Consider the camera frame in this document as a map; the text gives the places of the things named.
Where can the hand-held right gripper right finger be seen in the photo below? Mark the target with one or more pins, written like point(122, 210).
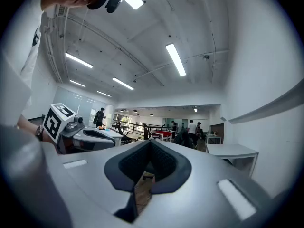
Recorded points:
point(202, 198)

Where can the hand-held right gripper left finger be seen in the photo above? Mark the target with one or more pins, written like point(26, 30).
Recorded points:
point(95, 186)

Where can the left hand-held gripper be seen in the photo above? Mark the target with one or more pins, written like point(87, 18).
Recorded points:
point(57, 122)

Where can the person's left forearm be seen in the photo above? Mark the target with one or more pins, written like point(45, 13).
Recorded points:
point(27, 125)

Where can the white desk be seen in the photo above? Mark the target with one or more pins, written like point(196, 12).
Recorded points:
point(114, 133)

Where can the black metal railing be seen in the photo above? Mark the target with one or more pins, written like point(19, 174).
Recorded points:
point(145, 129)

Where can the dark office chair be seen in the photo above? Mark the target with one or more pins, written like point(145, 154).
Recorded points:
point(183, 139)

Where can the small white table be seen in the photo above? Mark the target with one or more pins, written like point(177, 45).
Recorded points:
point(213, 136)

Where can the red table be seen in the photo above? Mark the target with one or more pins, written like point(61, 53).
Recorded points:
point(162, 134)

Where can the person's white shirt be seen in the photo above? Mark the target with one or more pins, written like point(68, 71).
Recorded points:
point(21, 44)

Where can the ceiling security camera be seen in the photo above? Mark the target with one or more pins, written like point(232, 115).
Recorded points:
point(206, 57)

